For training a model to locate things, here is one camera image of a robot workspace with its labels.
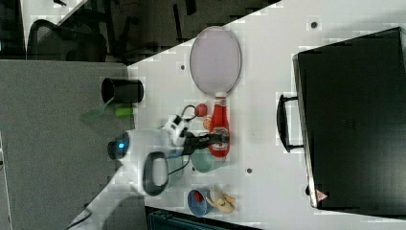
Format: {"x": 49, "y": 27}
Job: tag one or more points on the silver toaster oven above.
{"x": 351, "y": 102}

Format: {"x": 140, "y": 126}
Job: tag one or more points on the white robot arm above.
{"x": 144, "y": 155}

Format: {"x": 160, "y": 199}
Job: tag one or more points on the blue cup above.
{"x": 197, "y": 202}

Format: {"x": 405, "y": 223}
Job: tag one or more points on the grey round plate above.
{"x": 215, "y": 61}

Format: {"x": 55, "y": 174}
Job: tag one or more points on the red toy strawberry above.
{"x": 201, "y": 110}

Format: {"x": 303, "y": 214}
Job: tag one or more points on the orange slice toy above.
{"x": 207, "y": 123}

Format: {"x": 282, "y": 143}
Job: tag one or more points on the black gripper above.
{"x": 193, "y": 143}

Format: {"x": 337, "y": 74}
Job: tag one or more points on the green spatula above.
{"x": 95, "y": 112}

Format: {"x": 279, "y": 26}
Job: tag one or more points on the black office chair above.
{"x": 48, "y": 41}

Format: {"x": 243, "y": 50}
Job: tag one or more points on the small red toy in cup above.
{"x": 198, "y": 197}

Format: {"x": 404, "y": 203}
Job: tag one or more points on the red ketchup bottle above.
{"x": 220, "y": 125}

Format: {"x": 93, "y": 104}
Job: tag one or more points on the teal green mug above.
{"x": 204, "y": 162}

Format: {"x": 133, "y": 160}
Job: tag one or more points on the black round pot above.
{"x": 122, "y": 91}

